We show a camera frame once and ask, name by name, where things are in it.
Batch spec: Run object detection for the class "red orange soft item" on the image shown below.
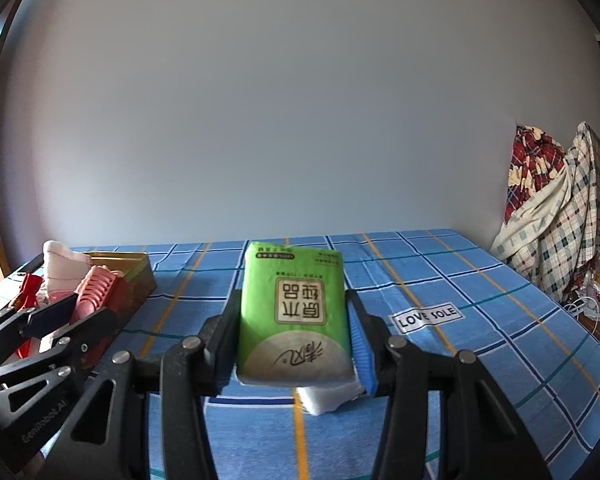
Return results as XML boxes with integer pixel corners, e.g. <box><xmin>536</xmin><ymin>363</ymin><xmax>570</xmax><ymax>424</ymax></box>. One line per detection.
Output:
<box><xmin>9</xmin><ymin>274</ymin><xmax>48</xmax><ymax>358</ymax></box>

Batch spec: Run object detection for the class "gold tin box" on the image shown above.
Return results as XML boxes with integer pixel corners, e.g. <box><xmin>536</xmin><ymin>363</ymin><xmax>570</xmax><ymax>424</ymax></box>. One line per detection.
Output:
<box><xmin>30</xmin><ymin>251</ymin><xmax>157</xmax><ymax>358</ymax></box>

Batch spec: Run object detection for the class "green tissue pack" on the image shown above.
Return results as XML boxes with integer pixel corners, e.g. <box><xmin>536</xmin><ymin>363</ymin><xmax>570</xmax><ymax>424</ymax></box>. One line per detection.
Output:
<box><xmin>236</xmin><ymin>241</ymin><xmax>357</xmax><ymax>388</ymax></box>

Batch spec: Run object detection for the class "red patterned quilt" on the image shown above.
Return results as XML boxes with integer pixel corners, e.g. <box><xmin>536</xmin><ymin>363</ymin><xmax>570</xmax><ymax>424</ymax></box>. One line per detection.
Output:
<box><xmin>504</xmin><ymin>125</ymin><xmax>568</xmax><ymax>224</ymax></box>

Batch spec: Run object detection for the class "blue plaid bed sheet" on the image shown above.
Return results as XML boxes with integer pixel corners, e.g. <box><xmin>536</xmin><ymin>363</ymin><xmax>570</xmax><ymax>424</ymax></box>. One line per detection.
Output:
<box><xmin>7</xmin><ymin>229</ymin><xmax>600</xmax><ymax>480</ymax></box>

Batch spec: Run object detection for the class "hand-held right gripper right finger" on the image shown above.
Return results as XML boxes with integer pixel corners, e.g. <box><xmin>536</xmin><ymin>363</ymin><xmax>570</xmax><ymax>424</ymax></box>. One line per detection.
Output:
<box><xmin>345</xmin><ymin>287</ymin><xmax>553</xmax><ymax>480</ymax></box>

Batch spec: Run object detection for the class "pink ribbed scrubber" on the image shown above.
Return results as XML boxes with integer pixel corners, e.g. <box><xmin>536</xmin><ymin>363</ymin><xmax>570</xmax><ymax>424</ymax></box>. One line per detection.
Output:
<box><xmin>71</xmin><ymin>266</ymin><xmax>131</xmax><ymax>328</ymax></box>

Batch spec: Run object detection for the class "white checked cloth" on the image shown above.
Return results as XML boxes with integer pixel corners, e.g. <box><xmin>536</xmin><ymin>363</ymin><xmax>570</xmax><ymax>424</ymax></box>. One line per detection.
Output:
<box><xmin>490</xmin><ymin>121</ymin><xmax>600</xmax><ymax>302</ymax></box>

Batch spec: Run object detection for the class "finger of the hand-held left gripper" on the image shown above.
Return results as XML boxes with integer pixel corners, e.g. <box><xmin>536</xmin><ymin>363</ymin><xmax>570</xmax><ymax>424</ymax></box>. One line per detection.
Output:
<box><xmin>0</xmin><ymin>308</ymin><xmax>118</xmax><ymax>431</ymax></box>
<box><xmin>0</xmin><ymin>292</ymin><xmax>79</xmax><ymax>356</ymax></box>

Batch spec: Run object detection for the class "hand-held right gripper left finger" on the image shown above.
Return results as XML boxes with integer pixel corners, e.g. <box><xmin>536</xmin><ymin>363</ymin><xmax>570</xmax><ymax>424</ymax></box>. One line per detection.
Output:
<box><xmin>45</xmin><ymin>300</ymin><xmax>242</xmax><ymax>480</ymax></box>

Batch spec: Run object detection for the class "white cable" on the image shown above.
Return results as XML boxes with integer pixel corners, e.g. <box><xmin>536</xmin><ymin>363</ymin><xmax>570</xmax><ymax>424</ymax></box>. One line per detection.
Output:
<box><xmin>565</xmin><ymin>296</ymin><xmax>600</xmax><ymax>335</ymax></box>

